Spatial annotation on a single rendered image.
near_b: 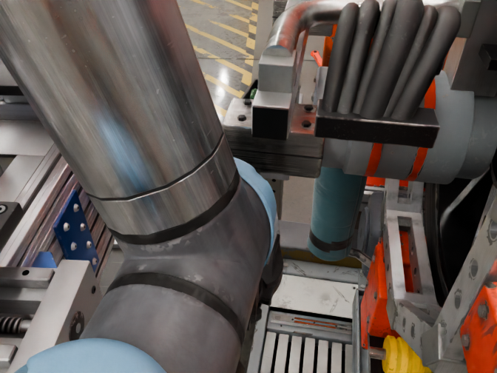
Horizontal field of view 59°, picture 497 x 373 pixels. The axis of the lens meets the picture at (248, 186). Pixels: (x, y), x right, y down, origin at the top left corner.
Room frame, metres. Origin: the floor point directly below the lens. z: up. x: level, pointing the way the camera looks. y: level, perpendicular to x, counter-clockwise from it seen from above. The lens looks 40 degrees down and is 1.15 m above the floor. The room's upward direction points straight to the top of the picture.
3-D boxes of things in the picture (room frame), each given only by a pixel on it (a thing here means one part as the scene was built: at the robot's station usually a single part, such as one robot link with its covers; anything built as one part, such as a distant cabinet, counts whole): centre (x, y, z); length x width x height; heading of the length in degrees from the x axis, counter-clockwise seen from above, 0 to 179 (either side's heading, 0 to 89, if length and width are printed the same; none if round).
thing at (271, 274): (0.26, -0.01, 0.83); 0.09 x 0.05 x 0.02; 160
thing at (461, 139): (0.48, -0.19, 0.85); 0.21 x 0.14 x 0.14; 80
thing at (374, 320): (0.46, -0.29, 0.48); 0.16 x 0.12 x 0.17; 80
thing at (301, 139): (0.34, -0.02, 0.93); 0.09 x 0.05 x 0.05; 80
